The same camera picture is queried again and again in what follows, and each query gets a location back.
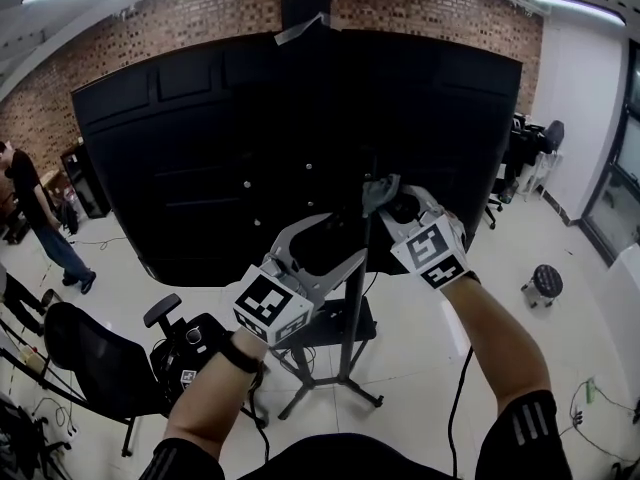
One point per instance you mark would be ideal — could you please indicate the black mesh office chair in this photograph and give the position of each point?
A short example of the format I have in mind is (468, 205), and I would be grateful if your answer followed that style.
(95, 353)

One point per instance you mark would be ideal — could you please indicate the black metal rail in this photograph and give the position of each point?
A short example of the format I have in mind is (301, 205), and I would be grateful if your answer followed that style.
(50, 383)

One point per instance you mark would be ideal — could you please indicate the black backpack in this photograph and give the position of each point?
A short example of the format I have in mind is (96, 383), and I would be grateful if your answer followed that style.
(70, 215)

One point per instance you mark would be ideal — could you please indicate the cardboard box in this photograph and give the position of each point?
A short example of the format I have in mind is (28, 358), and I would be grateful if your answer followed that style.
(54, 182)

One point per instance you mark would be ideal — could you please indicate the person's black shirt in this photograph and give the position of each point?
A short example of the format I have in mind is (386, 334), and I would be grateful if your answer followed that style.
(350, 458)

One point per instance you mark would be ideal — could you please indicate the white rack with dark jackets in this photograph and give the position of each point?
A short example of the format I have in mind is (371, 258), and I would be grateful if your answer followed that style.
(554, 135)

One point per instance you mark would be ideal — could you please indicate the person's right forearm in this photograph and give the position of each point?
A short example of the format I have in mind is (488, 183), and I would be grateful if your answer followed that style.
(495, 338)

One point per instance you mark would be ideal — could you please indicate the dark office chair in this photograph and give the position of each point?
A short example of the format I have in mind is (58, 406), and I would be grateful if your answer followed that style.
(510, 158)

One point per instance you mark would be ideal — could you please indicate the black wristband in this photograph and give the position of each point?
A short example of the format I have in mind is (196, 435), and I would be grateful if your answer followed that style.
(240, 355)

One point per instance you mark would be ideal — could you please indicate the large black television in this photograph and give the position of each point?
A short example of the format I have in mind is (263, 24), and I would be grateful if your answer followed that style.
(175, 168)

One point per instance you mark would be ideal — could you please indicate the spare hand-held gripper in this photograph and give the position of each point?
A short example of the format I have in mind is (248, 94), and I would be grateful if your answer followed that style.
(175, 363)

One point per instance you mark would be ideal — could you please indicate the black swivel chair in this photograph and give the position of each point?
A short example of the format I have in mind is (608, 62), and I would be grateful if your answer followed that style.
(20, 443)

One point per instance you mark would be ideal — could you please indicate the dark glass door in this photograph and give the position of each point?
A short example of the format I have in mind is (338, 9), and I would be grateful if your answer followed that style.
(615, 193)

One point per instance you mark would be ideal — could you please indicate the green power strip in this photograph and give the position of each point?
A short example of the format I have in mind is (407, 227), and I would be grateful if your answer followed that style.
(590, 390)

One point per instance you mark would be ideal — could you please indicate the person's left forearm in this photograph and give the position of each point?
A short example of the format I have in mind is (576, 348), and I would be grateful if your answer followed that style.
(210, 398)

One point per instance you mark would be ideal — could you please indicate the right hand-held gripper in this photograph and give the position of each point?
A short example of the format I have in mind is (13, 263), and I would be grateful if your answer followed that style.
(430, 248)

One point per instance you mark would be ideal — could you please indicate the grey tape strip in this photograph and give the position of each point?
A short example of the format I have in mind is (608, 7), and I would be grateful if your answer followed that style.
(300, 30)

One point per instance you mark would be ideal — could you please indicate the black cabinet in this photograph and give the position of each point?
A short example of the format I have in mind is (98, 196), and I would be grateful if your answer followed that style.
(87, 183)

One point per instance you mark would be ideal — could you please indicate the metal bin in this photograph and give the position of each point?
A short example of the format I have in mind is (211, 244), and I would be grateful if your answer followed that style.
(52, 299)

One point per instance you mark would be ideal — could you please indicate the grey cloth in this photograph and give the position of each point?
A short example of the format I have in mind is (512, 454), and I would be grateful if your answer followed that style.
(377, 190)

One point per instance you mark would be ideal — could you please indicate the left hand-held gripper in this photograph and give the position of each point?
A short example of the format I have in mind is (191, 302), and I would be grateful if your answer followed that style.
(265, 300)

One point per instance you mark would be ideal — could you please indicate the round black stool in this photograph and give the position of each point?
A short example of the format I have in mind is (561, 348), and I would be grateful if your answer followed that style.
(546, 278)

